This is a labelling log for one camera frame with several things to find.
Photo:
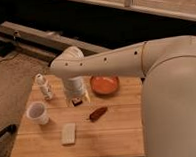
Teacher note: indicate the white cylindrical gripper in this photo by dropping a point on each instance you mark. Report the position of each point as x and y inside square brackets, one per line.
[75, 87]

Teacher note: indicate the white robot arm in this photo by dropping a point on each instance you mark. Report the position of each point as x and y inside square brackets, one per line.
[168, 67]

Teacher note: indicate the white ceramic cup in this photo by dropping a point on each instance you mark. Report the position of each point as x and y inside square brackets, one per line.
[37, 113]

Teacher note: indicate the dark brown rectangular bar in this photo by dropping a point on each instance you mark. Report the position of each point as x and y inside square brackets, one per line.
[77, 101]

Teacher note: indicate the orange bowl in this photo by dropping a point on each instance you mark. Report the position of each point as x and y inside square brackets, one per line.
[104, 85]

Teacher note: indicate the wooden table board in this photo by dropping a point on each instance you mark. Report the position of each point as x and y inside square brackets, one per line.
[118, 133]

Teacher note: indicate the white plastic bottle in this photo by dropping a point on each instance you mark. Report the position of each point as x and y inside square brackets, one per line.
[44, 86]

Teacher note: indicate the white rectangular sponge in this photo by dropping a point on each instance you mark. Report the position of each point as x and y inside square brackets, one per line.
[68, 134]

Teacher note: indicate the long wooden beam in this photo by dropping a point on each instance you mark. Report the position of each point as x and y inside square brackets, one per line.
[44, 38]

